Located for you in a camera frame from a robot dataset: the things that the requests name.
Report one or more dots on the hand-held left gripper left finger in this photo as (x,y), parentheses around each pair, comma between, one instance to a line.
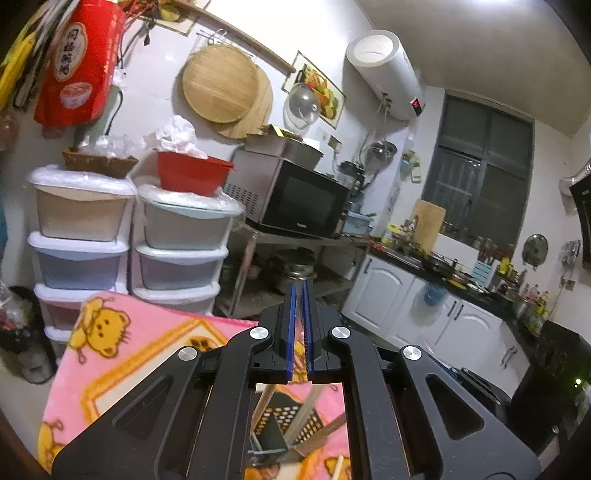
(292,341)

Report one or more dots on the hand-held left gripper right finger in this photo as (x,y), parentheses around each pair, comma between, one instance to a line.
(309,341)

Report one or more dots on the single chopstick pair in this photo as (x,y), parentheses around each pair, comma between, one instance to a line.
(300,346)

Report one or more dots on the bunch of chopsticks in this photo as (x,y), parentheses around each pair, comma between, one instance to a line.
(262,404)

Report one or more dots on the large steel pot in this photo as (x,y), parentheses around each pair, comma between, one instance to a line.
(295,270)

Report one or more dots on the white kitchen cabinets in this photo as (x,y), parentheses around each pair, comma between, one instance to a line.
(397,295)

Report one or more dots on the stainless steel rack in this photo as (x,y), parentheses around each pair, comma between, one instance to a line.
(323,241)

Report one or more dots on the pale blue dish box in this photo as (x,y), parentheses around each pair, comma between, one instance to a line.
(360,221)

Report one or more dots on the blue hanging bin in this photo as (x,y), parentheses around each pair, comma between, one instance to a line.
(434,295)

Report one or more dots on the yellow container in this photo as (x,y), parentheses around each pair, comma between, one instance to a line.
(391,235)

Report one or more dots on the black microwave oven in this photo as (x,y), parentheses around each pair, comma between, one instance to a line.
(300,203)

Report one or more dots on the black countertop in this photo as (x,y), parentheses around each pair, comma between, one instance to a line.
(443,277)

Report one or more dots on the black wok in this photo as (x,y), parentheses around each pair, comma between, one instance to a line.
(436,264)

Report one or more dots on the pink printed blanket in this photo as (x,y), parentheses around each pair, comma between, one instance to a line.
(138,350)

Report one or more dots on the white plastic drawer tower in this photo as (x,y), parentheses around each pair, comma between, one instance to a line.
(184,226)
(78,217)

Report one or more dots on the wooden cutting board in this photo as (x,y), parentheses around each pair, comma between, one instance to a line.
(429,226)

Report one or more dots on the blender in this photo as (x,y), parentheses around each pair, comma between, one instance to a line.
(351,173)

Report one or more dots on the blue knife block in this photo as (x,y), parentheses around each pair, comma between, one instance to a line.
(485,272)

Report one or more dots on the steel tray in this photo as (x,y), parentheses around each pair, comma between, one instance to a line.
(281,150)

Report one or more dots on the red plastic basin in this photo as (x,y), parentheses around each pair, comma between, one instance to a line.
(189,175)

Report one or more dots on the row of spice jars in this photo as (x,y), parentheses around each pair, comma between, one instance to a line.
(485,244)

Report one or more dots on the hanging steel strainer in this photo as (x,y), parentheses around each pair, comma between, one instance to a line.
(383,150)

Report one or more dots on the cardboard box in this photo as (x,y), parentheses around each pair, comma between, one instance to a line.
(277,130)

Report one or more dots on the row of sauce bottles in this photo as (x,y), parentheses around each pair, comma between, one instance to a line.
(531,300)

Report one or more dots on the round wooden board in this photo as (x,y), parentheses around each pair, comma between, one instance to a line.
(261,110)

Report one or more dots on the white plastic bag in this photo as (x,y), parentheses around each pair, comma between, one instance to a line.
(178,136)

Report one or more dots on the glass pot lid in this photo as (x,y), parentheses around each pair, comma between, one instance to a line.
(302,106)

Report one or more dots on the dark window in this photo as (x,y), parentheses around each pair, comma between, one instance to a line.
(480,175)

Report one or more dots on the hanging steel lid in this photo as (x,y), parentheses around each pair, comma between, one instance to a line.
(534,249)

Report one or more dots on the dark box with green light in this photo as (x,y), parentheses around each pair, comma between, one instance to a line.
(554,369)

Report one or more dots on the wicker basket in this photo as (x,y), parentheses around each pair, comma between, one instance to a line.
(99,167)

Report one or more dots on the black trash bin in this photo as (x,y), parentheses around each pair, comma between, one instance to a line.
(27,350)

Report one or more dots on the clear plastic bags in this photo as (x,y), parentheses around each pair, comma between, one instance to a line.
(111,145)

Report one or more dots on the round bamboo board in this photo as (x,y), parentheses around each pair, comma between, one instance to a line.
(219,83)

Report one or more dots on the white water heater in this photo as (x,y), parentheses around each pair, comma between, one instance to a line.
(392,78)

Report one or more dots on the range hood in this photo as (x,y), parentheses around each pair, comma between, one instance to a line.
(582,217)

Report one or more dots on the long wooden rolling pin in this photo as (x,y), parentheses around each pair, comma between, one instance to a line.
(249,39)

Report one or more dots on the red tote bag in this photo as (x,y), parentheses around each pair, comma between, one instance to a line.
(78,69)

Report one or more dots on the round brown scoop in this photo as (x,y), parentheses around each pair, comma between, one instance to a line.
(8,131)

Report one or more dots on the hanging dark cloth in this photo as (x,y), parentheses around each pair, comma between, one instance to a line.
(39,46)

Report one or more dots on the yellow green hanging cloths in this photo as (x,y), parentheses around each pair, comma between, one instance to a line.
(11,69)

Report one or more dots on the fruit wall poster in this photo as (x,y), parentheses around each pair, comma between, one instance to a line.
(330,99)
(180,16)

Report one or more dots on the silver vent duct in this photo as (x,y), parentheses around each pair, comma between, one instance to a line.
(582,168)

